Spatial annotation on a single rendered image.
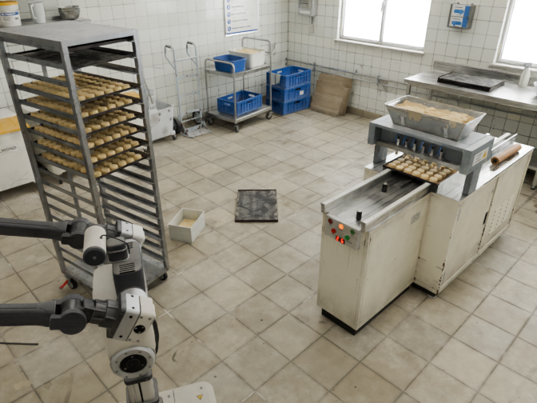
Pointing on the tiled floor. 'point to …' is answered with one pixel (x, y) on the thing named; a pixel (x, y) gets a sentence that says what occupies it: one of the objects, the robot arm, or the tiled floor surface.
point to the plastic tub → (186, 225)
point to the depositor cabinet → (463, 218)
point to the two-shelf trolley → (235, 90)
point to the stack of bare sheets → (256, 205)
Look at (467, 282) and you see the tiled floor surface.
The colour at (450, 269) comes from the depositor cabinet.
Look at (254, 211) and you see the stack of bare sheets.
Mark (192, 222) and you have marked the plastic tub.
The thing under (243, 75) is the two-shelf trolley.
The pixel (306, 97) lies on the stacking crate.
